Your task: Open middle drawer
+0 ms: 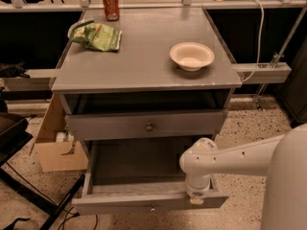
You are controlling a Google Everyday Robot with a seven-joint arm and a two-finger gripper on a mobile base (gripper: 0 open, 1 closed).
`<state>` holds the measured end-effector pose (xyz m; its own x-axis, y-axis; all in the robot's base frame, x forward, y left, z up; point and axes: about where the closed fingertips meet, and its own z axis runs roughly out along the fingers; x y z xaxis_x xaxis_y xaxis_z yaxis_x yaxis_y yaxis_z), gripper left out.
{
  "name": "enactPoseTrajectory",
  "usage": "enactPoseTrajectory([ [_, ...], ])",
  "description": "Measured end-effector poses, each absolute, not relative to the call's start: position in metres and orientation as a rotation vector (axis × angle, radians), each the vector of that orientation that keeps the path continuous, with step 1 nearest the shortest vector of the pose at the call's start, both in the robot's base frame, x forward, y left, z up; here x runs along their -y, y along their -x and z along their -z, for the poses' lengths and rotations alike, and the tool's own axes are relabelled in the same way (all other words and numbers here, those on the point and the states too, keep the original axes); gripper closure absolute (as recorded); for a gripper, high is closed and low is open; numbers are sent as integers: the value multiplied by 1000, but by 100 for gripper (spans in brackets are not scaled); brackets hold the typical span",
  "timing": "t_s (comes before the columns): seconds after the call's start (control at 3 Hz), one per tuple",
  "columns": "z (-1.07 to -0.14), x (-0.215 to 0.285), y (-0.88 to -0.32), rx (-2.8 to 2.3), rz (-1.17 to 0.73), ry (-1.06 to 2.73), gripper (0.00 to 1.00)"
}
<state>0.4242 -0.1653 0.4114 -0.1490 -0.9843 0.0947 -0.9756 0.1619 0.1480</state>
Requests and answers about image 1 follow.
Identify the black floor cable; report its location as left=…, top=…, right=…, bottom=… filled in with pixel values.
left=57, top=209, right=99, bottom=230

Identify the metal rail beam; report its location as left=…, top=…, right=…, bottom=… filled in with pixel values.
left=231, top=62, right=292, bottom=84

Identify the white hanging cable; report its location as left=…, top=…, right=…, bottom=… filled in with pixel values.
left=240, top=0, right=266, bottom=83

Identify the grey top drawer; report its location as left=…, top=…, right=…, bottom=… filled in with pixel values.
left=66, top=109, right=226, bottom=141

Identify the orange soda can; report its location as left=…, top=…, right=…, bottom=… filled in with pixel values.
left=103, top=0, right=120, bottom=21

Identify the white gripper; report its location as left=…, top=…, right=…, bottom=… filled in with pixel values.
left=185, top=175, right=210, bottom=205

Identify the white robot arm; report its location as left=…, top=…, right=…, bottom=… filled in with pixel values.
left=179, top=124, right=307, bottom=230

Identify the white bottle in box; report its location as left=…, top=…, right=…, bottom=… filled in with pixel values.
left=56, top=132, right=66, bottom=142

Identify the white paper bowl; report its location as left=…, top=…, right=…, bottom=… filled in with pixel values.
left=169, top=42, right=215, bottom=72

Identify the black stand frame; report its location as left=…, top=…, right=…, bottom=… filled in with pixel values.
left=0, top=116, right=96, bottom=230

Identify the grey drawer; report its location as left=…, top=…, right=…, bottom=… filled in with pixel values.
left=72, top=137, right=228, bottom=215
left=66, top=109, right=226, bottom=141

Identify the grey drawer cabinet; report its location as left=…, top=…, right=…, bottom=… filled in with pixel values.
left=51, top=6, right=243, bottom=180

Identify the green chip bag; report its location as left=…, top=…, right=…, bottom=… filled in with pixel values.
left=67, top=19, right=122, bottom=52

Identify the cardboard box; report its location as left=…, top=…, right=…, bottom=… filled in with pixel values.
left=34, top=95, right=88, bottom=172

